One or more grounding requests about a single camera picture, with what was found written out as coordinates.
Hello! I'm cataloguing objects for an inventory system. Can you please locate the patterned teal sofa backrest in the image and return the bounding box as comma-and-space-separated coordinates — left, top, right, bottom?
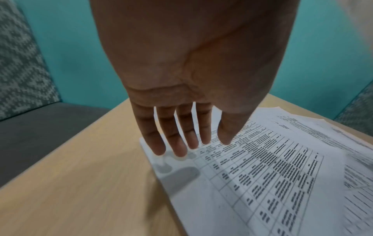
0, 0, 62, 122
333, 79, 373, 144

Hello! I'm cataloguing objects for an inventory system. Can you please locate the printed table paper sheet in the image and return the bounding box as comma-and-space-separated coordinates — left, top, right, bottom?
139, 106, 349, 236

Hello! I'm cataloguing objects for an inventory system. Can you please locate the printed text paper sheet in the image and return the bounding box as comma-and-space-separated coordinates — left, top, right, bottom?
343, 150, 373, 236
251, 106, 373, 154

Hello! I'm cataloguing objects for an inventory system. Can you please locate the person's left hand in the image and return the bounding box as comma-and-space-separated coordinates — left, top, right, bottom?
89, 0, 301, 158

